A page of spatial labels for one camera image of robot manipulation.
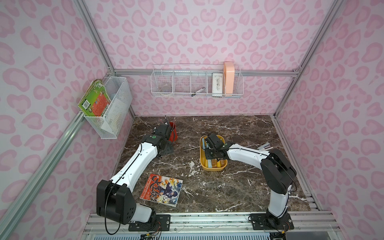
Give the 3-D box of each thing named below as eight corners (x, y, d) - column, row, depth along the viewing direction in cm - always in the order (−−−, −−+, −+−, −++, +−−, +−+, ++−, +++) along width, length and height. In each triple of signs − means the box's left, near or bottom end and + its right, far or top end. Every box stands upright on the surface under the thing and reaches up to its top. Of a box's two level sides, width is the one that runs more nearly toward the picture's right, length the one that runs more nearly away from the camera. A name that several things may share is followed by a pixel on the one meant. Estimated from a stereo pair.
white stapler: (258, 151, 101) (260, 149, 99) (256, 147, 104) (257, 144, 101) (271, 149, 103) (272, 146, 100) (268, 144, 105) (269, 142, 103)
